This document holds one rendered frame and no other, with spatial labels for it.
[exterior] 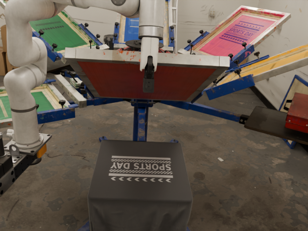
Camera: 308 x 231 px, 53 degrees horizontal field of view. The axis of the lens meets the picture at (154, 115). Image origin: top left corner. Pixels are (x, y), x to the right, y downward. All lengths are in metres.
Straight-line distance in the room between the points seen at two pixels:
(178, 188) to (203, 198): 1.49
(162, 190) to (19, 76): 0.74
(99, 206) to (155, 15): 0.83
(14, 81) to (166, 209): 0.79
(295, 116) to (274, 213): 1.21
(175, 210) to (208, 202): 1.48
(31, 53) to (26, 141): 0.36
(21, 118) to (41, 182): 1.80
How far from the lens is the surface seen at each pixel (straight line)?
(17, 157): 1.31
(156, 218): 1.41
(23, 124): 1.31
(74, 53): 1.12
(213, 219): 2.72
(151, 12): 0.93
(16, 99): 1.27
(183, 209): 1.39
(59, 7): 1.21
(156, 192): 1.37
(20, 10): 1.12
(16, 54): 1.21
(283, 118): 2.32
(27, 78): 1.26
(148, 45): 0.91
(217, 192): 2.99
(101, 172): 1.48
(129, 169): 1.50
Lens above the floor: 1.82
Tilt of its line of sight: 25 degrees down
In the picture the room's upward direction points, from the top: 4 degrees clockwise
